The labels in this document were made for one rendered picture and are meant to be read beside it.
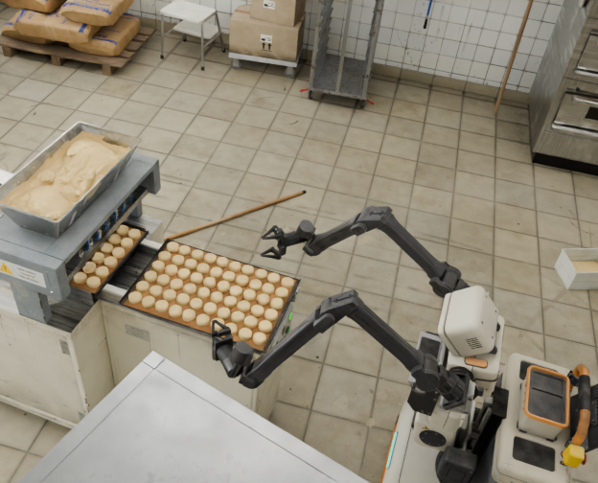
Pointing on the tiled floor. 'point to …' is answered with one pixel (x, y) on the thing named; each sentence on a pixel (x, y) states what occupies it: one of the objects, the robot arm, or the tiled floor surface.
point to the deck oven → (580, 92)
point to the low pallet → (75, 51)
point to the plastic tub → (586, 268)
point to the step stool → (194, 23)
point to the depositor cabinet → (43, 341)
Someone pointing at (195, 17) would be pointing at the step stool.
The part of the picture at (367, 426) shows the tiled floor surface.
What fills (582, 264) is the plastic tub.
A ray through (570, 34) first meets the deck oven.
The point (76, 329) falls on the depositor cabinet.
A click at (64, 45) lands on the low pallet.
